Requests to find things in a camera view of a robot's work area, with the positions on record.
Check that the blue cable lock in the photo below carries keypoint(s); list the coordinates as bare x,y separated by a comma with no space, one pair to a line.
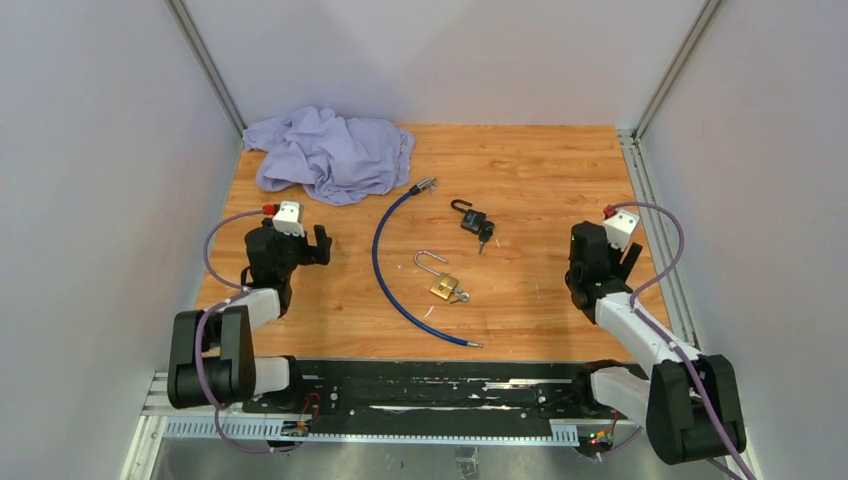
414,190

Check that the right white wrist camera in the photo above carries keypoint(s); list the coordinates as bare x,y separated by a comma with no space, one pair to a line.
619,225

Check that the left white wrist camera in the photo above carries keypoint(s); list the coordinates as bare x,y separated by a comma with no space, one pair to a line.
286,218

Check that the black head key pair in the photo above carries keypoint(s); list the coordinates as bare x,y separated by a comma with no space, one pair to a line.
484,235

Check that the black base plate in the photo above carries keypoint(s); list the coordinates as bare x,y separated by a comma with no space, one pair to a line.
444,400

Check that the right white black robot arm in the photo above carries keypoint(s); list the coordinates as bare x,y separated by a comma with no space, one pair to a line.
686,401

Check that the brass padlock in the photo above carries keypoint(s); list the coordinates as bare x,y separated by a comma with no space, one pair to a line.
444,283

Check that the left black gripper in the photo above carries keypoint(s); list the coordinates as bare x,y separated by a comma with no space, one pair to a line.
319,254

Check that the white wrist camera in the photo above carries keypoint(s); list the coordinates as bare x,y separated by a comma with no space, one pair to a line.
286,218
619,225

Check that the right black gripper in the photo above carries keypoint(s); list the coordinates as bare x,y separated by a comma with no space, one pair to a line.
622,271

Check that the small black padlock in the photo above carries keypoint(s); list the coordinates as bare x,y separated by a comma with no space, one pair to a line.
472,220

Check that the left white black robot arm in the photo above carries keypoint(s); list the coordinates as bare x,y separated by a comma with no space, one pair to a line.
212,359

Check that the crumpled lavender cloth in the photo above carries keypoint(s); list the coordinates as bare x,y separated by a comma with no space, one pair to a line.
336,160

